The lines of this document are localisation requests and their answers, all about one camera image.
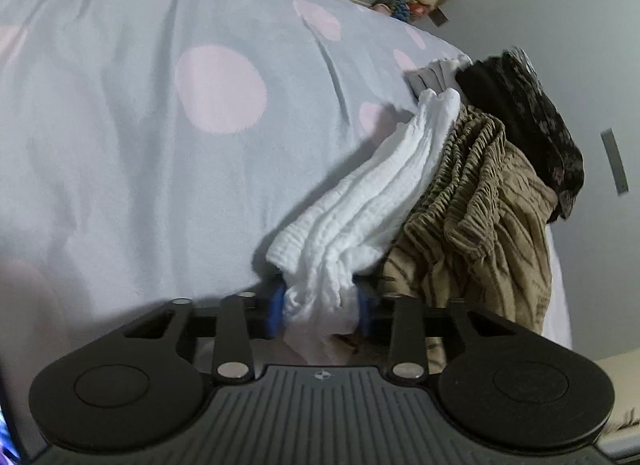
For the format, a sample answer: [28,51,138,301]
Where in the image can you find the tan striped pants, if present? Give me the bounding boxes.
[340,105,559,377]

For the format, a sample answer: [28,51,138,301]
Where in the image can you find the white ribbed garment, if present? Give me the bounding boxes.
[265,87,462,367]

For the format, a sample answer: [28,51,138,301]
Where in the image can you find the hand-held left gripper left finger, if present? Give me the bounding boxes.
[122,289,289,386]

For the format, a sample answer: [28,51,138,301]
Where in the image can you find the black garment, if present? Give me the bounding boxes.
[454,59,557,226]

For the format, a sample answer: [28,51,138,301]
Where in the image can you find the grey ribbed garment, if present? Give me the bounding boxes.
[407,57,474,102]

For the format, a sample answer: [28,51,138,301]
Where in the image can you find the dark floral garment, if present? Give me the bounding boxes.
[492,47,586,220]

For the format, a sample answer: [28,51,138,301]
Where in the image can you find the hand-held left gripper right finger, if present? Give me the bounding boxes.
[352,285,521,388]

